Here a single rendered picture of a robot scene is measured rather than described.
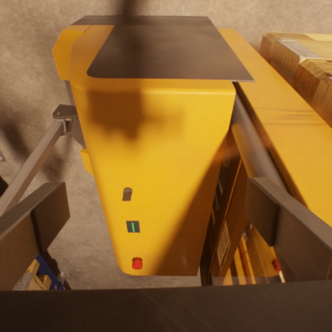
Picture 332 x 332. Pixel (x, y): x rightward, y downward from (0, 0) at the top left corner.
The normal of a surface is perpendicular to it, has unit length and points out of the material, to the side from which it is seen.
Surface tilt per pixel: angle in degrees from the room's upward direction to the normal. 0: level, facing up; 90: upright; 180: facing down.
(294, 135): 90
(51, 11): 0
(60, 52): 22
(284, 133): 90
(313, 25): 0
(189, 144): 0
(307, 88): 90
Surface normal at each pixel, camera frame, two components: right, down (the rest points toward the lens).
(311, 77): -1.00, -0.02
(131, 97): -0.01, 0.65
